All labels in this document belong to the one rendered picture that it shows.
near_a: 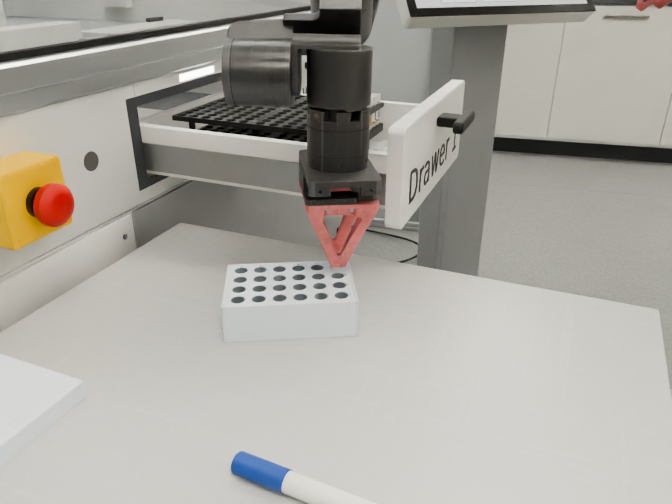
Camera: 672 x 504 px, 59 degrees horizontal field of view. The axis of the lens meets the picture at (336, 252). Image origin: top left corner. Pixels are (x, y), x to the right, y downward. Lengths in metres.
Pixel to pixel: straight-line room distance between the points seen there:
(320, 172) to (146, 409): 0.24
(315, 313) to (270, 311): 0.04
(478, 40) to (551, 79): 2.10
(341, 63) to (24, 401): 0.36
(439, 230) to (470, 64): 0.47
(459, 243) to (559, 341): 1.26
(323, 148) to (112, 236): 0.33
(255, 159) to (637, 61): 3.25
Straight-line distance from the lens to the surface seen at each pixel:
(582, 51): 3.74
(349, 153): 0.53
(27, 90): 0.66
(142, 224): 0.80
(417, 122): 0.64
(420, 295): 0.63
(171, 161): 0.76
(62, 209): 0.59
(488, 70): 1.70
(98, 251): 0.75
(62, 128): 0.69
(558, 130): 3.82
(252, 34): 0.55
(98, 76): 0.72
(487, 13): 1.55
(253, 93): 0.52
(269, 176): 0.69
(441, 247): 1.81
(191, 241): 0.76
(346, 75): 0.51
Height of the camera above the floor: 1.08
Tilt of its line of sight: 26 degrees down
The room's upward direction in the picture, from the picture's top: straight up
